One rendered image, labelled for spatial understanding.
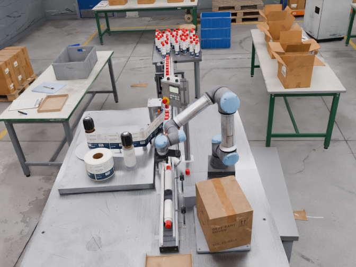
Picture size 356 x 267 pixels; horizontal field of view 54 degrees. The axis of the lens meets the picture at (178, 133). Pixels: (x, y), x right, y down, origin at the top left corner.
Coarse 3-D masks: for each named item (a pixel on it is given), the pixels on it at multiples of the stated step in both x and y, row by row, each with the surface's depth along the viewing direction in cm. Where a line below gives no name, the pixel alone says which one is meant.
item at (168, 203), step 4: (168, 200) 221; (164, 204) 221; (168, 204) 218; (164, 208) 218; (168, 208) 216; (164, 212) 215; (168, 212) 213; (172, 212) 216; (164, 216) 212; (168, 216) 210; (172, 216) 213; (164, 220) 210; (168, 220) 208; (172, 220) 210; (168, 224) 206
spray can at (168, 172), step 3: (168, 165) 244; (168, 168) 242; (165, 171) 241; (168, 171) 240; (171, 171) 241; (165, 174) 239; (168, 174) 238; (171, 174) 239; (165, 177) 237; (168, 177) 236; (171, 177) 237; (165, 180) 236; (168, 180) 235; (171, 180) 236; (165, 183) 234; (168, 183) 233; (171, 183) 234; (165, 186) 233; (168, 186) 232; (171, 186) 233; (165, 189) 231; (168, 189) 230; (171, 189) 231; (165, 192) 233; (168, 192) 234; (171, 192) 233
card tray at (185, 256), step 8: (152, 256) 198; (160, 256) 198; (168, 256) 197; (176, 256) 197; (184, 256) 197; (152, 264) 194; (160, 264) 193; (168, 264) 193; (176, 264) 193; (184, 264) 192; (192, 264) 188
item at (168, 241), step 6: (174, 180) 245; (174, 186) 240; (174, 192) 235; (168, 198) 230; (174, 198) 230; (168, 228) 209; (168, 234) 205; (168, 240) 201; (174, 240) 201; (162, 246) 198; (168, 246) 198
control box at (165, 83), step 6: (174, 78) 245; (180, 78) 245; (162, 84) 245; (168, 84) 242; (174, 84) 239; (162, 90) 248; (168, 90) 245; (180, 90) 239; (168, 96) 248; (180, 96) 241; (168, 102) 250; (174, 102) 247; (180, 102) 244
